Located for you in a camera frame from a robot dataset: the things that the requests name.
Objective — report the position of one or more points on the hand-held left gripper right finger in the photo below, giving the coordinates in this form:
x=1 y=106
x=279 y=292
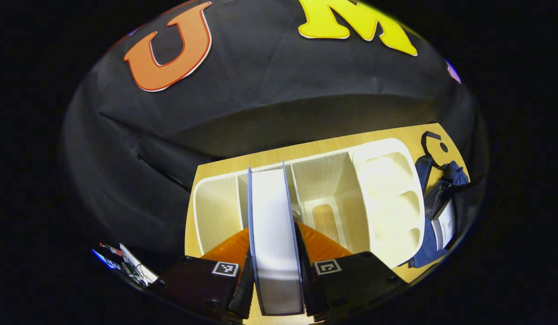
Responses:
x=311 y=289

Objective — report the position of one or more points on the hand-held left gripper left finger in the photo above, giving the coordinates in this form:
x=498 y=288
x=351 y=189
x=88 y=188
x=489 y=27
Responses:
x=243 y=293

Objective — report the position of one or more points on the blue-grey cover book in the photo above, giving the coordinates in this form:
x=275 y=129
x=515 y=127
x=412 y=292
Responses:
x=274 y=234

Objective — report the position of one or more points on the blue schoolbag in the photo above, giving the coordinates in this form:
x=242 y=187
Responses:
x=425 y=248

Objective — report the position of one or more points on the white plastic bookshelf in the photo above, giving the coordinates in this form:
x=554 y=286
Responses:
x=387 y=180

